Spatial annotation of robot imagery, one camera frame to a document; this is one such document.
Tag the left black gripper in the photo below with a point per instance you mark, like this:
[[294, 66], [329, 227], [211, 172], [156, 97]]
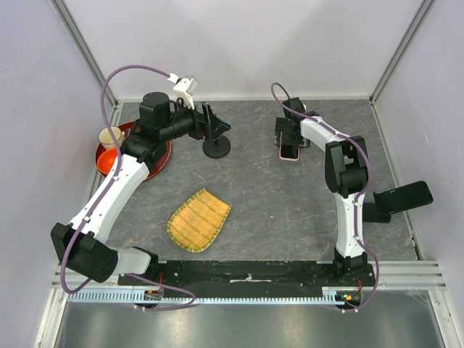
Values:
[[202, 130]]

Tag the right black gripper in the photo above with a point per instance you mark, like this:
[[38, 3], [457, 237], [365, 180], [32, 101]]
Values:
[[281, 125]]

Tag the pink case smartphone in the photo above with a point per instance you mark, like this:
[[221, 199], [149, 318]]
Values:
[[288, 152]]

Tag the black smartphone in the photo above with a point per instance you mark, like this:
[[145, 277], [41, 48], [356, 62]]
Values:
[[403, 198]]

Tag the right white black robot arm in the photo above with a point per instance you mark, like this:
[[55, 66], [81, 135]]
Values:
[[346, 172]]

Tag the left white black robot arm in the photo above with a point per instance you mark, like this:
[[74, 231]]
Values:
[[81, 244]]

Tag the black round-base clamp phone stand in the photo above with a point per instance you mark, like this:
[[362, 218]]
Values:
[[219, 148]]

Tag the black folding phone stand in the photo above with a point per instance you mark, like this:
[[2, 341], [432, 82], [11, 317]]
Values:
[[371, 213]]

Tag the red round lacquer tray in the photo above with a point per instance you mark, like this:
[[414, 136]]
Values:
[[163, 156]]

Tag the woven bamboo tray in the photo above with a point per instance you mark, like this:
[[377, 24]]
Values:
[[197, 222]]

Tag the beige cup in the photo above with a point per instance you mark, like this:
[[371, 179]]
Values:
[[106, 139]]

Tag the orange bowl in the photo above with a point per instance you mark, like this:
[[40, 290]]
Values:
[[105, 159]]

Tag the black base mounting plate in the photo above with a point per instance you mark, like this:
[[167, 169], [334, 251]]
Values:
[[256, 278]]

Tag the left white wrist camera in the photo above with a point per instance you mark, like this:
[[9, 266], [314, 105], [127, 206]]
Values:
[[183, 88]]

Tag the slotted cable duct rail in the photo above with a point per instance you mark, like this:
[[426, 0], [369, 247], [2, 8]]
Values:
[[155, 297]]

